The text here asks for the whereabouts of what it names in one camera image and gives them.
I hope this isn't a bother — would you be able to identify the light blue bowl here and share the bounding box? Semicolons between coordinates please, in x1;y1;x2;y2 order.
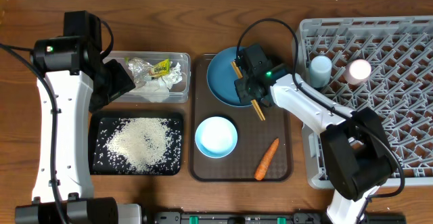
194;116;238;158

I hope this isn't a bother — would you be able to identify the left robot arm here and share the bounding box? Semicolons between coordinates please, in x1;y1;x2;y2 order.
15;11;145;223

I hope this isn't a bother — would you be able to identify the dark blue plate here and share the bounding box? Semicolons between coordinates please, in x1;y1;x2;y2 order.
206;47;251;108

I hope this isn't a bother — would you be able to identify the yellow snack wrapper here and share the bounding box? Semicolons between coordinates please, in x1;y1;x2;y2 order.
149;59;171;78

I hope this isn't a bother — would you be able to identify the light blue cup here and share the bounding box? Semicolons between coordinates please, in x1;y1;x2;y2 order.
309;55;332;89

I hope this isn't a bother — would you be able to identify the crumpled silver foil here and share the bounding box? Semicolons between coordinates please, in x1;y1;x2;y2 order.
126;58;152;86

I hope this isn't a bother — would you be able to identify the black waste tray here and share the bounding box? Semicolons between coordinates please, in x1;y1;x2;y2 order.
87;110;185;177

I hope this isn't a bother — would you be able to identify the wooden chopstick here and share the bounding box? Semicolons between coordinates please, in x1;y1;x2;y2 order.
231;61;264;122
233;60;267;120

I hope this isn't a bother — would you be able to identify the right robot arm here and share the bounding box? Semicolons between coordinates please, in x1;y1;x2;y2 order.
234;45;398;223

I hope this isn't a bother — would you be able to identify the grey dishwasher rack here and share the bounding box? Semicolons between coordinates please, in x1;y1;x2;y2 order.
296;16;432;186

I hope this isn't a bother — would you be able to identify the crumpled white tissue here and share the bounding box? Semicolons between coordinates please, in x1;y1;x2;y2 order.
129;62;183;103

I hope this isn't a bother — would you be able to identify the pink cup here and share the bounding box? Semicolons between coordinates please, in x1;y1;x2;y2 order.
343;59;372;85

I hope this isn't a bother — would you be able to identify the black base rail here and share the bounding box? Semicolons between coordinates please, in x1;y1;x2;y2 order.
145;211;407;224

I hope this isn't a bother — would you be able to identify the pile of rice grains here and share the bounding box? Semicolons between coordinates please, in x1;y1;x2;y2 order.
97;117;182;174

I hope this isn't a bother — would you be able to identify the brown serving tray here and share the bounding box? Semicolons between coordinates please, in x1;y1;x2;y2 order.
189;54;293;182

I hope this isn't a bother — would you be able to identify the orange carrot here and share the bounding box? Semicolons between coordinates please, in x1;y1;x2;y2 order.
254;138;279;181

